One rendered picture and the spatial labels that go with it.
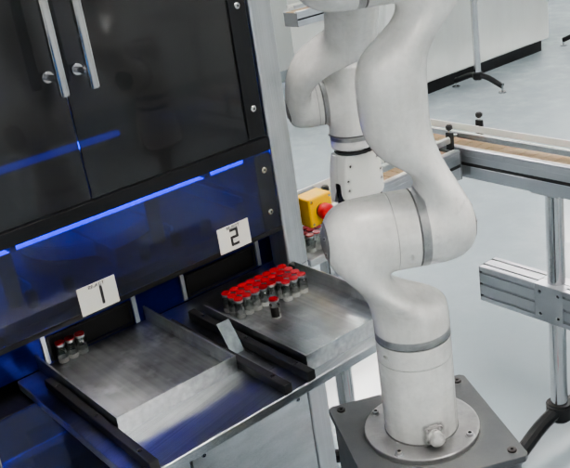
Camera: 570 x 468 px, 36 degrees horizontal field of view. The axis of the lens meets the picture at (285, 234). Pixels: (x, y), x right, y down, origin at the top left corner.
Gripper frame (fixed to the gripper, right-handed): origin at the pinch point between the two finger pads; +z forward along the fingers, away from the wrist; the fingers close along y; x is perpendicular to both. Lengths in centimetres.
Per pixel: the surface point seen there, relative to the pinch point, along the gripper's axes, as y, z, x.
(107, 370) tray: 45, 22, -30
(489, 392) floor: -95, 111, -53
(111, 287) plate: 38, 8, -35
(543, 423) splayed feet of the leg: -79, 99, -19
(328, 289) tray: -5.0, 22.2, -19.6
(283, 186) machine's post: -8.3, 1.9, -34.8
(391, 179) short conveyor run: -53, 17, -46
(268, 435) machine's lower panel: 7, 61, -35
